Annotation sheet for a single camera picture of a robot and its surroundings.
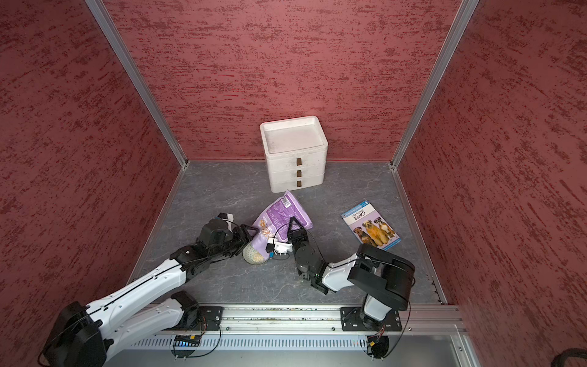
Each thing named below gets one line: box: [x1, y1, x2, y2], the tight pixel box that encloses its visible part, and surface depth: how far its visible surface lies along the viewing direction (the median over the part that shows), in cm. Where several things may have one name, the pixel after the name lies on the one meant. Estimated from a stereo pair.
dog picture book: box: [340, 199, 402, 251], surface depth 98 cm
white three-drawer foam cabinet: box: [259, 115, 329, 194], surface depth 100 cm
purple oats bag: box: [251, 190, 315, 260], surface depth 81 cm
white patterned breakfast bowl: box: [241, 242, 270, 265], surface depth 87 cm
